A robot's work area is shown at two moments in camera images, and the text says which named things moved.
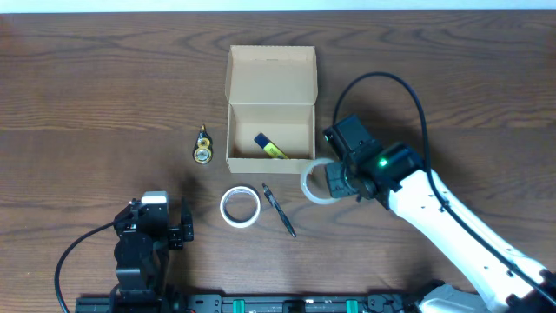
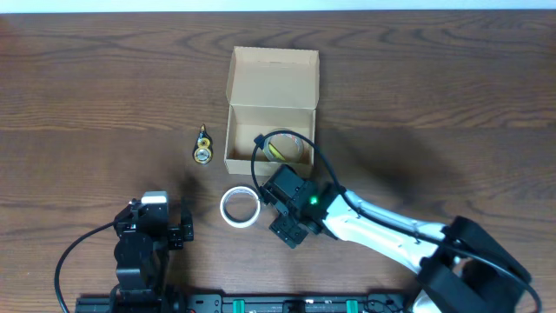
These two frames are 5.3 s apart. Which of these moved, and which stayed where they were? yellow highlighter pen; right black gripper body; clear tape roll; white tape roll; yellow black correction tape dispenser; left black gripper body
Moved: right black gripper body; clear tape roll
Stayed: left black gripper body; white tape roll; yellow black correction tape dispenser; yellow highlighter pen
